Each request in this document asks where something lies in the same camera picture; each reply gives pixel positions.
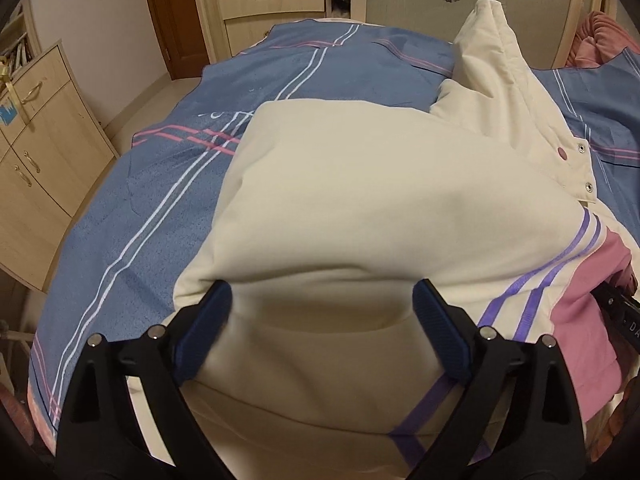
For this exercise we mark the brown wooden door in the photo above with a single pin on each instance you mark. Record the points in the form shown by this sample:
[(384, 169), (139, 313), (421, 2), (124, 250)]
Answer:
[(172, 15)]

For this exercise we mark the pink cloth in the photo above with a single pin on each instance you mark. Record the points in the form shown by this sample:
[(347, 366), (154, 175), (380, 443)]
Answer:
[(602, 40)]

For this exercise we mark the light wooden cabinet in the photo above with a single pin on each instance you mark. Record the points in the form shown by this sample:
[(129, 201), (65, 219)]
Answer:
[(37, 160)]

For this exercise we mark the floral padded headboard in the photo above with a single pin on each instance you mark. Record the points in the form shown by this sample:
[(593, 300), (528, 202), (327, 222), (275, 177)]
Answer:
[(475, 5)]

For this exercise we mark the blue striped bed sheet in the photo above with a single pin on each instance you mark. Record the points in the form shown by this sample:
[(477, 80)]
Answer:
[(165, 185)]

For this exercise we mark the light wooden drawer unit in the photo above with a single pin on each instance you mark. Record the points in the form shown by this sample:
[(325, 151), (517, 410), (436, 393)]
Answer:
[(272, 5)]

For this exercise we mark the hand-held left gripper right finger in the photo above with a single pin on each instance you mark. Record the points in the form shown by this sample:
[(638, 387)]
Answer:
[(442, 332)]

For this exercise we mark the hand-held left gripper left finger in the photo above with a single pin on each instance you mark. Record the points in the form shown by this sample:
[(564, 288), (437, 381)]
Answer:
[(207, 327)]

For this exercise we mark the cream jacket with purple stripes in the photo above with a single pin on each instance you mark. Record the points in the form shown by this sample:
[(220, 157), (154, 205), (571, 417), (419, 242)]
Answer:
[(380, 200)]

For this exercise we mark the row of books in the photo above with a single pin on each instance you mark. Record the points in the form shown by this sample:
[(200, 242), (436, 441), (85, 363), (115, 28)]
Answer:
[(15, 55)]

